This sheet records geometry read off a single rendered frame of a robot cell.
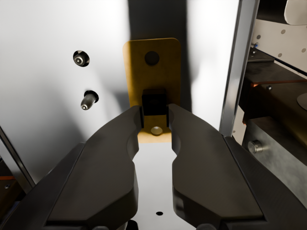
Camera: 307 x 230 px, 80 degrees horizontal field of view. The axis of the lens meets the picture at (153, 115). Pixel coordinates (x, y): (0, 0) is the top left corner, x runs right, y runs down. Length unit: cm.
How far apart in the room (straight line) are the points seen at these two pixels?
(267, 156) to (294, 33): 38
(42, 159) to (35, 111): 6
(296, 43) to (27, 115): 51
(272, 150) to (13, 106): 21
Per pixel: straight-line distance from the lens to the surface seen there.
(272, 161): 19
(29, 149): 22
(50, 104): 17
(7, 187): 34
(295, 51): 54
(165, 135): 16
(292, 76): 31
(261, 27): 49
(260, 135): 19
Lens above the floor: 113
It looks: 58 degrees down
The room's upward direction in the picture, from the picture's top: 179 degrees counter-clockwise
